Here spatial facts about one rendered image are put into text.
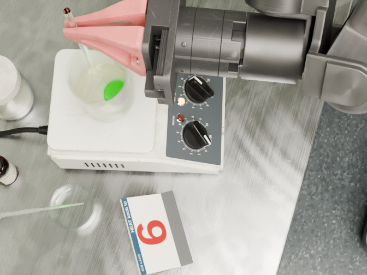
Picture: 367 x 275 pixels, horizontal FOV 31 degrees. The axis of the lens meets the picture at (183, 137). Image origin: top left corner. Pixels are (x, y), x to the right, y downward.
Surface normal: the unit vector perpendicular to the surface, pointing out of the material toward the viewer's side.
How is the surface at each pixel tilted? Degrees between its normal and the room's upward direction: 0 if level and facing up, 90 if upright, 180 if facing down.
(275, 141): 0
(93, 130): 0
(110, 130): 0
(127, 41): 21
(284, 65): 48
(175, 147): 30
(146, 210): 40
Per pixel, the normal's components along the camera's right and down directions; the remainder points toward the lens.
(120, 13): -0.39, -0.27
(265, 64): -0.11, 0.63
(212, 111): 0.47, -0.21
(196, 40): -0.07, 0.14
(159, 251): 0.59, -0.37
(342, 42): -0.37, 0.45
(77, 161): -0.04, 0.97
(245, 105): -0.04, -0.25
